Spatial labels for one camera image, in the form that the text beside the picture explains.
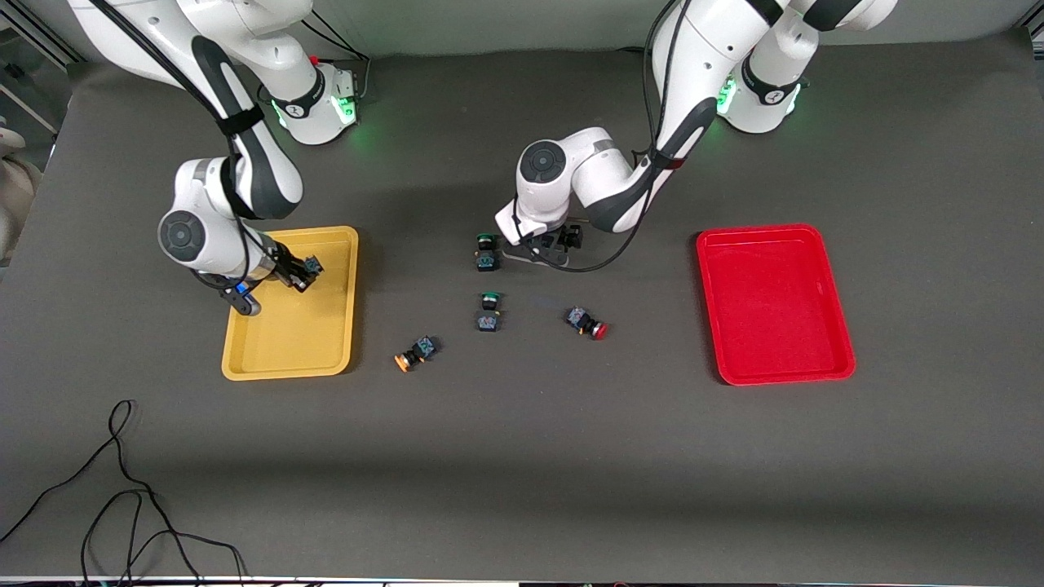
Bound red push button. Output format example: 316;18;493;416
566;306;610;341

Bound yellow plastic tray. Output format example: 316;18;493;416
221;226;361;382

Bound dark grey table mat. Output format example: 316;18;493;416
0;29;1044;584

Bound red plastic tray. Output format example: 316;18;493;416
696;223;857;386

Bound white rounded object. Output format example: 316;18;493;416
0;118;42;262

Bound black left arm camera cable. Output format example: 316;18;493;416
510;0;694;274

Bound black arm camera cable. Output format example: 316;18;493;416
88;0;250;286
510;0;694;274

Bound loose black cable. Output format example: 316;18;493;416
0;399;246;587

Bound black right arm base cables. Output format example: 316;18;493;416
257;12;372;103

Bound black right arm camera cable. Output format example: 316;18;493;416
88;0;250;286

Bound aluminium frame rail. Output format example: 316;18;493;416
0;0;82;66

